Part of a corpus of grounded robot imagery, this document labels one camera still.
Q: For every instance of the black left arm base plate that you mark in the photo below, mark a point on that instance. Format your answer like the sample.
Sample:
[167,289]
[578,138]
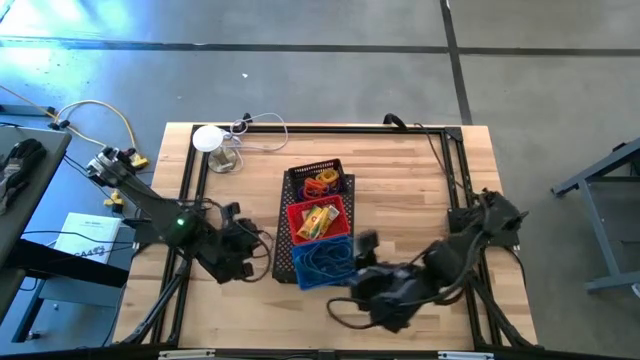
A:
[142,235]

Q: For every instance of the black side table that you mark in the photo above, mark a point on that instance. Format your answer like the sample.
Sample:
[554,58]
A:
[35,190]

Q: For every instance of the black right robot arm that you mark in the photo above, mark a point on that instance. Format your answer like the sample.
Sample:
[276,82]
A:
[465,240]

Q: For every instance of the black plastic basket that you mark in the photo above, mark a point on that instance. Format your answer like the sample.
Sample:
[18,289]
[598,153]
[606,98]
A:
[320,166]

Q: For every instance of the white mushroom lamp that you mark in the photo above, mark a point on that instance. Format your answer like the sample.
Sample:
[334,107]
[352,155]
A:
[207,138]

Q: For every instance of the black work gloves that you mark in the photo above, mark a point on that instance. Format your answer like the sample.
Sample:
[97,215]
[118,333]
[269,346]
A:
[17,165]

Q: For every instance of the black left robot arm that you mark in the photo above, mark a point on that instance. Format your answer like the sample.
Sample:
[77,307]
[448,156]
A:
[150,205]

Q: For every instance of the red plastic basket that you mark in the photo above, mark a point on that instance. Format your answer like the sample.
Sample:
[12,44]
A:
[295,210]

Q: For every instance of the blue rubber band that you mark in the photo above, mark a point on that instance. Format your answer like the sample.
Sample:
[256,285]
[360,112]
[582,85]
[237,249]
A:
[337,260]
[325,252]
[312,262]
[345,270]
[320,274]

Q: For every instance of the yellow crayon box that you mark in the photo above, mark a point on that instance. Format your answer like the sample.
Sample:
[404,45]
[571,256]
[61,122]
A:
[332,212]
[316,222]
[306,222]
[325,220]

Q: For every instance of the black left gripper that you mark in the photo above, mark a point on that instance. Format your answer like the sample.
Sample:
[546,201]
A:
[235,247]

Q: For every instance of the silver metal bracket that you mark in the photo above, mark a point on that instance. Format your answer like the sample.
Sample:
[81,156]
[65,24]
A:
[185,354]
[465,356]

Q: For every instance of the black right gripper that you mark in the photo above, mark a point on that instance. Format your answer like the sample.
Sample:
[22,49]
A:
[390,292]

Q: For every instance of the blue plastic basket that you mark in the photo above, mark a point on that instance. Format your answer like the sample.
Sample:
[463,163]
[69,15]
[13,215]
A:
[302,280]

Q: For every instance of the white booklet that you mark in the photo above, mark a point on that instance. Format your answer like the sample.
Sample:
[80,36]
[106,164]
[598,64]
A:
[85,235]

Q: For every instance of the black perforated metal shelf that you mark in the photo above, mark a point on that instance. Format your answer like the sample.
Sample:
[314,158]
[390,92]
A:
[280,250]

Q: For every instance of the grey metal table frame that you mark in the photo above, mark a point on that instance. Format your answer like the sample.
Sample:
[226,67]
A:
[615,281]

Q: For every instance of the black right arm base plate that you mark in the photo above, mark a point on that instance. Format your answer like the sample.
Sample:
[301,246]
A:
[507,240]

